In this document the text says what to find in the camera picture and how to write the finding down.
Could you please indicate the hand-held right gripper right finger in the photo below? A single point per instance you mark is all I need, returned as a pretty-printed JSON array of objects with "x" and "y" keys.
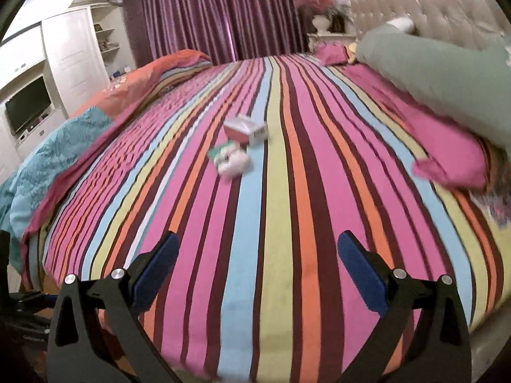
[{"x": 363, "y": 275}]

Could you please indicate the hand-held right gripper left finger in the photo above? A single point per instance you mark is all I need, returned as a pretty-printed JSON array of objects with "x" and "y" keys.
[{"x": 155, "y": 271}]

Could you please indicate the green white wrapper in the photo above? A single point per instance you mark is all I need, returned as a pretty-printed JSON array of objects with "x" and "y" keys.
[{"x": 215, "y": 152}]

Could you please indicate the small pink white box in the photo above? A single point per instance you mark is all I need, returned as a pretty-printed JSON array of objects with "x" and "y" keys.
[{"x": 243, "y": 127}]

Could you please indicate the floral printed cloth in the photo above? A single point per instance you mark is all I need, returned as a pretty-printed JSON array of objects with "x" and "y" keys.
[{"x": 493, "y": 203}]

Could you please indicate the large pink pillow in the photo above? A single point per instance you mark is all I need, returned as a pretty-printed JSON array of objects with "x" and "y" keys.
[{"x": 439, "y": 143}]

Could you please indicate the teal patterned blanket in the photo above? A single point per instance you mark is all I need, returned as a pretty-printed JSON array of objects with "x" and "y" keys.
[{"x": 52, "y": 159}]

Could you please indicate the black television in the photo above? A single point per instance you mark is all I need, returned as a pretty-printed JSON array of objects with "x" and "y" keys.
[{"x": 28, "y": 105}]

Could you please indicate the green bolster pillow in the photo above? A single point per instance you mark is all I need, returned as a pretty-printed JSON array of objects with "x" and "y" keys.
[{"x": 439, "y": 75}]

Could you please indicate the yellow plush toy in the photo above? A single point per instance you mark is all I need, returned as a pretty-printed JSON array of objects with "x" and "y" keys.
[{"x": 352, "y": 52}]

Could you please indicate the small pink pillow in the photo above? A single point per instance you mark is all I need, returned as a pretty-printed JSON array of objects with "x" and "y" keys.
[{"x": 333, "y": 54}]

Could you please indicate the white wardrobe unit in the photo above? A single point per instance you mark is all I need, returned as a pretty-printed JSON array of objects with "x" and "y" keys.
[{"x": 68, "y": 56}]

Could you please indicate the white nightstand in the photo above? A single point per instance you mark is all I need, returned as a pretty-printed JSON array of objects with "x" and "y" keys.
[{"x": 331, "y": 39}]

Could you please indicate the white cushion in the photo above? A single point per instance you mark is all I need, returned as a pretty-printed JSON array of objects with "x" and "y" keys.
[{"x": 403, "y": 25}]

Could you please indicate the white vase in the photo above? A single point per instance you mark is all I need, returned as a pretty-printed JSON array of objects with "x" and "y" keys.
[{"x": 320, "y": 24}]

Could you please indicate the dark potted plant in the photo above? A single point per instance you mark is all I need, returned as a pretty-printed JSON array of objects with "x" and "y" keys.
[{"x": 341, "y": 20}]

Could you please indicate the purple curtain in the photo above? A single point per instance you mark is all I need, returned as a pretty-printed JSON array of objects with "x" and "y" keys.
[{"x": 219, "y": 12}]

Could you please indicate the pink feather flowers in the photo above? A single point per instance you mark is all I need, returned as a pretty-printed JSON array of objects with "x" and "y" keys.
[{"x": 315, "y": 0}]

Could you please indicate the cream tufted headboard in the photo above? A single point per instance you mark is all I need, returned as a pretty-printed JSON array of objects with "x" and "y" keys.
[{"x": 431, "y": 4}]

